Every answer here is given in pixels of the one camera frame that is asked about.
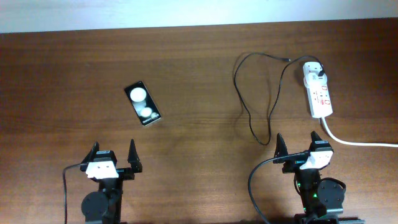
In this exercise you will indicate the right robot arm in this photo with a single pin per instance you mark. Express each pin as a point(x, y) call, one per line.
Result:
point(322, 198)

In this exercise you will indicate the white power strip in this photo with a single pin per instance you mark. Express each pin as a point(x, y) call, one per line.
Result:
point(319, 101)

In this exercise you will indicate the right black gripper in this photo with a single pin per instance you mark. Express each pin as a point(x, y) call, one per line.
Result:
point(293, 165)

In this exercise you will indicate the white USB charger plug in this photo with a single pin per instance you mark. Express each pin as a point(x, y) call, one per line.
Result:
point(314, 74)

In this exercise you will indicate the black smartphone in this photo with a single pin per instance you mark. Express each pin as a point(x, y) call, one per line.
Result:
point(142, 102)

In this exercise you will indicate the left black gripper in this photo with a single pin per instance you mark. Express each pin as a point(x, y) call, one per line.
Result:
point(135, 165)

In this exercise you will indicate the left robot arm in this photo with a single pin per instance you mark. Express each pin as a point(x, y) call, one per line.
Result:
point(104, 205)

